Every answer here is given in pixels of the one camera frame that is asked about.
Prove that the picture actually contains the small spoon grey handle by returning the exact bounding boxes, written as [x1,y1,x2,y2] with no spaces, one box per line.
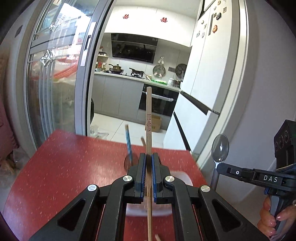
[211,133,229,190]

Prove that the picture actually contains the plain wooden chopstick with print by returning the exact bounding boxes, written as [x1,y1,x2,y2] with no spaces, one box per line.
[145,87,152,241]

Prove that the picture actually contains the dark brown wooden chopstick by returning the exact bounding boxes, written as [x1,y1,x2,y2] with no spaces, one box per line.
[140,136,147,153]

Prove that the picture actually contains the blue patterned wooden chopstick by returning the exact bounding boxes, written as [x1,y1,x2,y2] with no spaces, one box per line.
[125,124,133,164]

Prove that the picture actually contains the grey kitchen base cabinets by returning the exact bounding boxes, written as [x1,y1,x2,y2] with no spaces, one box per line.
[92,73,145,124]

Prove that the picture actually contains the person's right hand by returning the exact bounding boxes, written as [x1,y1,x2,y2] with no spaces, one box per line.
[257,196,295,238]

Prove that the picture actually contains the beige utensil holder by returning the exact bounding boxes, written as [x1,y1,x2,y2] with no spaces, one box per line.
[125,170,194,218]

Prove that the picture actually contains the orange patterned wooden chopstick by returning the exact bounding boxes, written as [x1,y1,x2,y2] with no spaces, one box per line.
[155,234,161,241]

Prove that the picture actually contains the plastic bags on floor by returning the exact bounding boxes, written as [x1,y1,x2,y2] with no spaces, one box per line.
[90,125,109,140]

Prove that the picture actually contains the cardboard box on floor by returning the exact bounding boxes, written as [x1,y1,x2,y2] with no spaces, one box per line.
[145,114,162,132]

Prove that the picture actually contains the white refrigerator with magnets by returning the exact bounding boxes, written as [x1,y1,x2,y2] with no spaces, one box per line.
[164,1,244,160]

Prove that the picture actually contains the black built-in oven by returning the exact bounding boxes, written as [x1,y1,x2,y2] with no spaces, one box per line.
[138,84,179,116]

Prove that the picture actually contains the dark hanging round rack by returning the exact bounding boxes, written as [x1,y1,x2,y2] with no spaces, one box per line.
[175,63,187,78]

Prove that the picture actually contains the brown cooking pot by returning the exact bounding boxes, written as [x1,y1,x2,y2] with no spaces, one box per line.
[109,64,123,74]

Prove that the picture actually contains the black frying pan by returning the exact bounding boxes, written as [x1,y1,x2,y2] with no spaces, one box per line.
[130,68,144,78]

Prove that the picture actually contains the hanging round steamer rack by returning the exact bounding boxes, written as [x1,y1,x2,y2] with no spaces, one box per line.
[152,65,166,78]

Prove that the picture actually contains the black range hood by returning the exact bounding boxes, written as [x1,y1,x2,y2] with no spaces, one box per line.
[111,33,159,63]

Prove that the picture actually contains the glass sliding door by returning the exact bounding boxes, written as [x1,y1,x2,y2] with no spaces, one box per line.
[25,1,112,147]

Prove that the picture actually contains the white upper wall cabinets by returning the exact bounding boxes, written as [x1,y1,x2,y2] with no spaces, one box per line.
[105,6,196,47]

